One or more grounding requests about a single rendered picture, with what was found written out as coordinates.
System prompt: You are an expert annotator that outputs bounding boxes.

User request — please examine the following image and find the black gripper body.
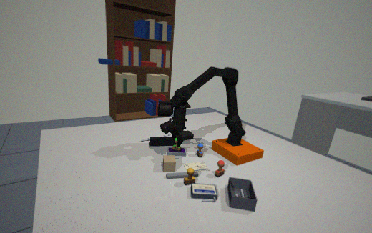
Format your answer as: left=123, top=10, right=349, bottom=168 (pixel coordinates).
left=172, top=116, right=194, bottom=141

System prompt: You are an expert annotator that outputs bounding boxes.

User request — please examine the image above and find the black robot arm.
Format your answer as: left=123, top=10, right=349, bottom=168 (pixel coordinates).
left=157, top=67, right=245, bottom=146

